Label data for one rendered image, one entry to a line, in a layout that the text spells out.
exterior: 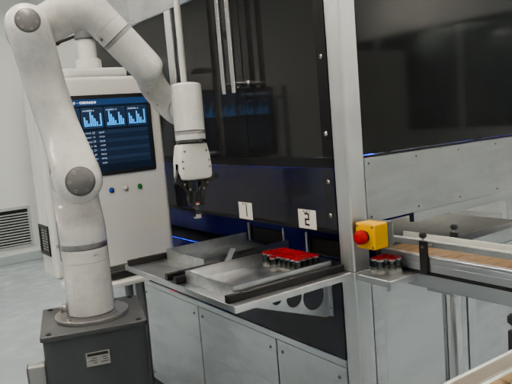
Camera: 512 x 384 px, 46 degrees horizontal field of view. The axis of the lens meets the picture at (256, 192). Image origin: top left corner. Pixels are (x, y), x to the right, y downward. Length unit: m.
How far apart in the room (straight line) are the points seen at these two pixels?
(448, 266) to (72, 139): 1.01
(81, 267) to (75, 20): 0.62
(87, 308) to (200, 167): 0.47
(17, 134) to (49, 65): 5.43
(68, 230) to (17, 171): 5.41
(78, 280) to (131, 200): 0.89
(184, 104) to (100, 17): 0.30
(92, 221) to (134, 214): 0.86
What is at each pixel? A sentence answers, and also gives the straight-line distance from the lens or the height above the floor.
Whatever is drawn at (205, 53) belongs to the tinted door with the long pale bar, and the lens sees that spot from 2.29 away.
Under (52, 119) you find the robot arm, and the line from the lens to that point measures 1.57.
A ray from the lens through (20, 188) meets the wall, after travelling 7.00.
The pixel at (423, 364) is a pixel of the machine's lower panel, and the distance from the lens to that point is 2.06.
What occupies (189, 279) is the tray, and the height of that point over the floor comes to 0.89.
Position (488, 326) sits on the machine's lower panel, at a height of 0.55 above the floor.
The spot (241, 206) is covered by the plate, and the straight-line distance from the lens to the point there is 2.15.
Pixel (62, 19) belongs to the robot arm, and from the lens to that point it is 1.64.
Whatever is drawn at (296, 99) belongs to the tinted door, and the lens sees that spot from 1.86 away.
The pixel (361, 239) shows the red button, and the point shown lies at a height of 0.99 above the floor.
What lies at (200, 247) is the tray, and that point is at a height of 0.90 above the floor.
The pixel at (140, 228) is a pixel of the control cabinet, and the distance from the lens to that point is 2.47.
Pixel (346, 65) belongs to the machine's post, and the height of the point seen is 1.46.
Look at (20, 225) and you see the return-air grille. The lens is 7.02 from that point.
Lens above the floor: 1.34
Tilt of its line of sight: 7 degrees down
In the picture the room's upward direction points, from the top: 5 degrees counter-clockwise
